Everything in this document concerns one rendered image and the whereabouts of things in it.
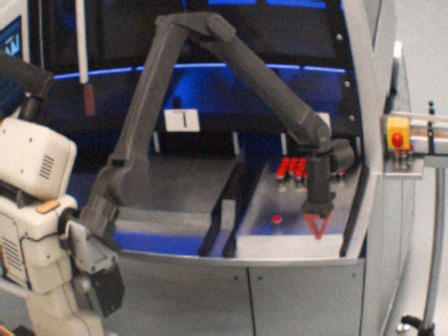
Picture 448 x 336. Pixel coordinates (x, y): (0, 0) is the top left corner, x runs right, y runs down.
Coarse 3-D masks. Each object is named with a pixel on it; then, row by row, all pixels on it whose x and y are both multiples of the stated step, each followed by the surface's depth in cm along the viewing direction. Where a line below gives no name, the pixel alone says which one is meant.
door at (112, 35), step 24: (48, 0) 294; (72, 0) 292; (96, 0) 291; (120, 0) 289; (144, 0) 288; (168, 0) 286; (48, 24) 298; (72, 24) 297; (96, 24) 295; (120, 24) 294; (144, 24) 292; (48, 48) 303; (72, 48) 301; (96, 48) 299; (120, 48) 298; (144, 48) 296
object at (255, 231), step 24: (360, 168) 293; (264, 192) 295; (288, 192) 294; (336, 192) 290; (264, 216) 285; (288, 216) 284; (336, 216) 280; (240, 240) 274; (264, 240) 272; (288, 240) 271; (312, 240) 269; (336, 240) 268
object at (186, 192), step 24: (168, 168) 311; (192, 168) 310; (216, 168) 308; (168, 192) 301; (192, 192) 299; (216, 192) 298; (120, 216) 291; (144, 216) 289; (168, 216) 287; (192, 216) 285
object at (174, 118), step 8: (168, 112) 303; (176, 112) 302; (184, 112) 302; (192, 112) 301; (168, 120) 304; (176, 120) 304; (192, 120) 302; (168, 128) 305; (176, 128) 305; (184, 128) 304; (192, 128) 304
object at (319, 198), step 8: (312, 184) 261; (320, 184) 260; (328, 184) 262; (312, 192) 261; (320, 192) 261; (328, 192) 262; (312, 200) 262; (320, 200) 262; (328, 200) 263; (304, 208) 261; (312, 208) 260; (320, 208) 260
